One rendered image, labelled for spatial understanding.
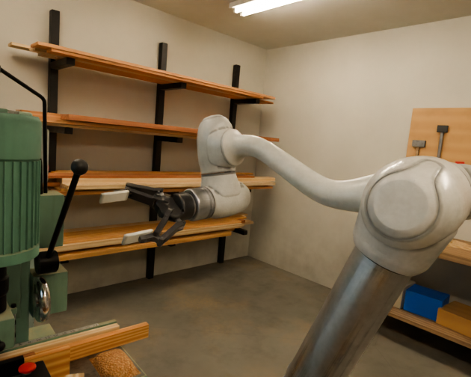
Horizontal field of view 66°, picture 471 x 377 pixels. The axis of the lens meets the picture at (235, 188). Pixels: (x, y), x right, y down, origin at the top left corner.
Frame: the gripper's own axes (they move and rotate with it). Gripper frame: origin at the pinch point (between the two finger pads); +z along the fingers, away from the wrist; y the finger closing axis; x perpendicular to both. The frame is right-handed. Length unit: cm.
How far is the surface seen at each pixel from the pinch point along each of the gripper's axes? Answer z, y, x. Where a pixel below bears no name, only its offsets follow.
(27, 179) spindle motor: 16.7, 9.1, 5.9
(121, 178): -96, 155, -131
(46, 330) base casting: 5, 13, -66
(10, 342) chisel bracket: 22.1, -8.6, -25.0
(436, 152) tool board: -310, 28, -19
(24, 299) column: 14.4, 9.5, -38.7
